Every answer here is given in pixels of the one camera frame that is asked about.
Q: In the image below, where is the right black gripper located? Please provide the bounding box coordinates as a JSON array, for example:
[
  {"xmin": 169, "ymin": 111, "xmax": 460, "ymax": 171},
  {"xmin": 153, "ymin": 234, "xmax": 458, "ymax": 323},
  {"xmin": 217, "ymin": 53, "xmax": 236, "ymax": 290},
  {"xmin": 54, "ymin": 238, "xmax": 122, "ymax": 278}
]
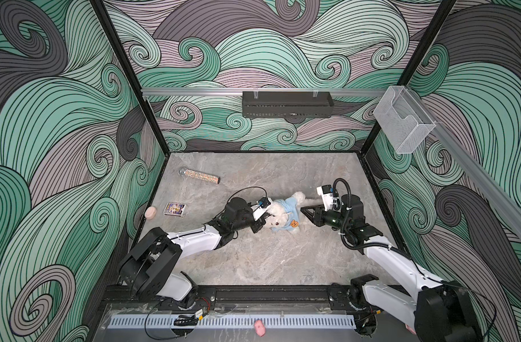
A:
[{"xmin": 300, "ymin": 204, "xmax": 353, "ymax": 233}]

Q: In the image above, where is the light blue fleece hoodie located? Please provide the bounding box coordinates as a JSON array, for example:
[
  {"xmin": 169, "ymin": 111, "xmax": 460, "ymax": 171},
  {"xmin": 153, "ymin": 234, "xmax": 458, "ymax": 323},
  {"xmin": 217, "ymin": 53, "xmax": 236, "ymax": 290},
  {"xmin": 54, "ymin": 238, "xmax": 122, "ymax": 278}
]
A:
[{"xmin": 266, "ymin": 196, "xmax": 300, "ymax": 232}]

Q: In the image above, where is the white teddy bear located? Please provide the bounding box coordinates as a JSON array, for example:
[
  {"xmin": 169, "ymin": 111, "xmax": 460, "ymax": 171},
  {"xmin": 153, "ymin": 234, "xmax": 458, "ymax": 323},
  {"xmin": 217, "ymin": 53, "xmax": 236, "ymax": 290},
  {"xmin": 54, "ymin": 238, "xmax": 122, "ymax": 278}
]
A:
[{"xmin": 265, "ymin": 192, "xmax": 322, "ymax": 232}]

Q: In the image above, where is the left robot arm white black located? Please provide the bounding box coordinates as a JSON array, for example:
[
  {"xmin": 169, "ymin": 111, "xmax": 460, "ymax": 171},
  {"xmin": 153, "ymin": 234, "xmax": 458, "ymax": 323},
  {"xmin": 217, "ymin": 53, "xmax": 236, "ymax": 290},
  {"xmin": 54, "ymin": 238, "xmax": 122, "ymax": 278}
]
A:
[{"xmin": 118, "ymin": 197, "xmax": 272, "ymax": 306}]

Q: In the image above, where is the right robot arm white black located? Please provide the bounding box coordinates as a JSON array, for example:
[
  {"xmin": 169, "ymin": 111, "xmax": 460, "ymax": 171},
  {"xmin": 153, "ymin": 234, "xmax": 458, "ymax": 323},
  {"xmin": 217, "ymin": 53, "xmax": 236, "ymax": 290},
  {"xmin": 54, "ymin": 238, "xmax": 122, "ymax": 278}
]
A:
[{"xmin": 300, "ymin": 194, "xmax": 484, "ymax": 341}]

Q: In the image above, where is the small colourful card pack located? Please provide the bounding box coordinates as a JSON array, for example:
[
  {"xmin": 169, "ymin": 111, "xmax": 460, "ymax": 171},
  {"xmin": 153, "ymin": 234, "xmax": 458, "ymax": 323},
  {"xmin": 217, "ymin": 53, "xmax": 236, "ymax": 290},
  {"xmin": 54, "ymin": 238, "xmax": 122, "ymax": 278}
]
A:
[{"xmin": 164, "ymin": 202, "xmax": 186, "ymax": 217}]

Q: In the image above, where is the glass tube with sprinkles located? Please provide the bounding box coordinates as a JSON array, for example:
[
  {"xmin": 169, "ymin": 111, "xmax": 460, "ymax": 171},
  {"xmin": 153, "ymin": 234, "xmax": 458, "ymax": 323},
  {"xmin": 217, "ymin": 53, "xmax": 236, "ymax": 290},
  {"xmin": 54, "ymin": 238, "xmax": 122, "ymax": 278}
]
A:
[{"xmin": 179, "ymin": 168, "xmax": 221, "ymax": 185}]

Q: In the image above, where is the pink round ball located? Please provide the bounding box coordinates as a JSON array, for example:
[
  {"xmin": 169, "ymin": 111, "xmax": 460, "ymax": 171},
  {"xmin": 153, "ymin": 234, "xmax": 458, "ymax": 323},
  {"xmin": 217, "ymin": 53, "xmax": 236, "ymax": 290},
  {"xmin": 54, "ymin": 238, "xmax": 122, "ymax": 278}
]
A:
[{"xmin": 145, "ymin": 206, "xmax": 158, "ymax": 220}]

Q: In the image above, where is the small pink toy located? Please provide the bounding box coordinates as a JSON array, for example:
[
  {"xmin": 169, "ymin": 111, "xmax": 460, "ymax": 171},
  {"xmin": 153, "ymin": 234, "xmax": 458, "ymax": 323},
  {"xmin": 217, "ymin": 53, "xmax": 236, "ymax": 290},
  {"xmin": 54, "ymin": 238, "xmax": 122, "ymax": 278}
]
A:
[{"xmin": 253, "ymin": 320, "xmax": 266, "ymax": 337}]

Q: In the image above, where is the pink plush pig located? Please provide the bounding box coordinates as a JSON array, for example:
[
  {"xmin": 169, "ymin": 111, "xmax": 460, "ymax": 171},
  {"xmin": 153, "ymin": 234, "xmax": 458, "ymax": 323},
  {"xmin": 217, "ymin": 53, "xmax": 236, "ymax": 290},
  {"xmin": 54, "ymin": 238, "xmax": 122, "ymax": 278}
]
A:
[{"xmin": 405, "ymin": 325, "xmax": 417, "ymax": 335}]

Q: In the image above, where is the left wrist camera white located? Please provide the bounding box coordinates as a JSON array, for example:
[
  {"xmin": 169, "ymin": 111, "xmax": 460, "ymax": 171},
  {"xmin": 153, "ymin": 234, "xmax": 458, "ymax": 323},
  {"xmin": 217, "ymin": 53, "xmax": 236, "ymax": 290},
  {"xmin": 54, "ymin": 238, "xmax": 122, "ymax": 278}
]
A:
[{"xmin": 251, "ymin": 197, "xmax": 271, "ymax": 221}]

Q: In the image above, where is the left camera black cable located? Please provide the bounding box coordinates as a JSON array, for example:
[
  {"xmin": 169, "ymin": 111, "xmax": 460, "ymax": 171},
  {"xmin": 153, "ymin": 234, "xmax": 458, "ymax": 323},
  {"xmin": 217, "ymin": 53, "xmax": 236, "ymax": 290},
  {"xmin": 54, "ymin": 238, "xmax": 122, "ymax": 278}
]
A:
[{"xmin": 227, "ymin": 186, "xmax": 269, "ymax": 206}]

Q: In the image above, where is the camera black cable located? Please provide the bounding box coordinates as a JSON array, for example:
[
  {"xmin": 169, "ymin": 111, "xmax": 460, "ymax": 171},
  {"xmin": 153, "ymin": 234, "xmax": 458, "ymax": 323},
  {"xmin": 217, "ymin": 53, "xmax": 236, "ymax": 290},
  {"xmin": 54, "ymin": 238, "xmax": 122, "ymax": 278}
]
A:
[
  {"xmin": 227, "ymin": 186, "xmax": 269, "ymax": 206},
  {"xmin": 332, "ymin": 178, "xmax": 353, "ymax": 212}
]

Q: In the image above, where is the right camera black cable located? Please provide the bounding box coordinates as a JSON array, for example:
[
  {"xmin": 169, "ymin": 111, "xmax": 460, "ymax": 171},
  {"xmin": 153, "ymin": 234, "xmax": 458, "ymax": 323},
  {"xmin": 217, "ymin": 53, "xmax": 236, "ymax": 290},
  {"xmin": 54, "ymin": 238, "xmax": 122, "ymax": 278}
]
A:
[{"xmin": 332, "ymin": 178, "xmax": 353, "ymax": 212}]

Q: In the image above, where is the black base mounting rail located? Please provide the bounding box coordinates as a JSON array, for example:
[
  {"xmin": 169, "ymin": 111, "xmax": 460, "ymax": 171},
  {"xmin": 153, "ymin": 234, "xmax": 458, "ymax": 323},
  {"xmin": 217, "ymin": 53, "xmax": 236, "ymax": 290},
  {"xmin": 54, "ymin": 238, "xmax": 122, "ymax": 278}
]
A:
[{"xmin": 101, "ymin": 283, "xmax": 367, "ymax": 311}]

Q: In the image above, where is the black wall tray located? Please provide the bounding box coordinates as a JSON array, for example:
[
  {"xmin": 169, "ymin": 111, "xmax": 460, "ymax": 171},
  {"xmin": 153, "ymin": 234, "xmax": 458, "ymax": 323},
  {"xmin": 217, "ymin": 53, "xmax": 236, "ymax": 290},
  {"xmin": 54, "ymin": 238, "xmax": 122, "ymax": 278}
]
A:
[{"xmin": 242, "ymin": 92, "xmax": 335, "ymax": 119}]

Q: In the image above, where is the clear plastic wall bin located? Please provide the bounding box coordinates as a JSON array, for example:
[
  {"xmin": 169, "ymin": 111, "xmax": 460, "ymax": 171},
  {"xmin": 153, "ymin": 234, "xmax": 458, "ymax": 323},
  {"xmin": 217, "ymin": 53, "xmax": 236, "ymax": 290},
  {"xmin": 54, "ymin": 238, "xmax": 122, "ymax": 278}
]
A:
[{"xmin": 373, "ymin": 85, "xmax": 436, "ymax": 155}]

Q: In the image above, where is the white slotted cable duct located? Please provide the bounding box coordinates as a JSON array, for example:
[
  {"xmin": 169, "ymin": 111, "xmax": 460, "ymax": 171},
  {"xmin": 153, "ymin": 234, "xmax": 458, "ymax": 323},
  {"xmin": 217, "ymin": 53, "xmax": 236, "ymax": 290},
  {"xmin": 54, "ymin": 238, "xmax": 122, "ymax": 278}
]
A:
[{"xmin": 107, "ymin": 313, "xmax": 356, "ymax": 330}]

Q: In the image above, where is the aluminium rail back wall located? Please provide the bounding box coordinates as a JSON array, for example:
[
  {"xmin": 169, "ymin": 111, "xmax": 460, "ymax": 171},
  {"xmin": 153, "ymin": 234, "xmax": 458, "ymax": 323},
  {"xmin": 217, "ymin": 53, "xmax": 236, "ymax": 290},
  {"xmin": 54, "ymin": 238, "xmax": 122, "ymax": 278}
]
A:
[{"xmin": 141, "ymin": 87, "xmax": 386, "ymax": 97}]

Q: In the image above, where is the aluminium rail wall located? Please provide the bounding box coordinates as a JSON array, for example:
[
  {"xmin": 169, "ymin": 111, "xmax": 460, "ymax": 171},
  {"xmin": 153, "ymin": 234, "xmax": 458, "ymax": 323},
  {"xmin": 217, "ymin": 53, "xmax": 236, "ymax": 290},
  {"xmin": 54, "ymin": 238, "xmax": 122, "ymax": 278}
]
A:
[
  {"xmin": 141, "ymin": 87, "xmax": 386, "ymax": 97},
  {"xmin": 410, "ymin": 91, "xmax": 521, "ymax": 240}
]

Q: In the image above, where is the aluminium rail right wall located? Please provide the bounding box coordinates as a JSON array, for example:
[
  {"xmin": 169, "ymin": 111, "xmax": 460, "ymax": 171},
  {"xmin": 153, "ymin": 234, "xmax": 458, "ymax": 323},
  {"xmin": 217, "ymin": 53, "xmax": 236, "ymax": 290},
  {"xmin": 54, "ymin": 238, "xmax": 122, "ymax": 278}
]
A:
[{"xmin": 410, "ymin": 91, "xmax": 521, "ymax": 240}]

